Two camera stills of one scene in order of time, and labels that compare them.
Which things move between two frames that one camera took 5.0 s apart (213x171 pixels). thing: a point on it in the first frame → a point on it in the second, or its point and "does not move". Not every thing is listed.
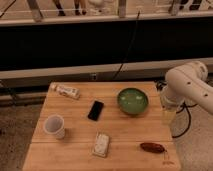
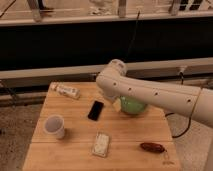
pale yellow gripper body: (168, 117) → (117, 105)
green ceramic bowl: (132, 101) does not move
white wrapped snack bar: (71, 92) does not move
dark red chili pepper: (153, 147) does not move
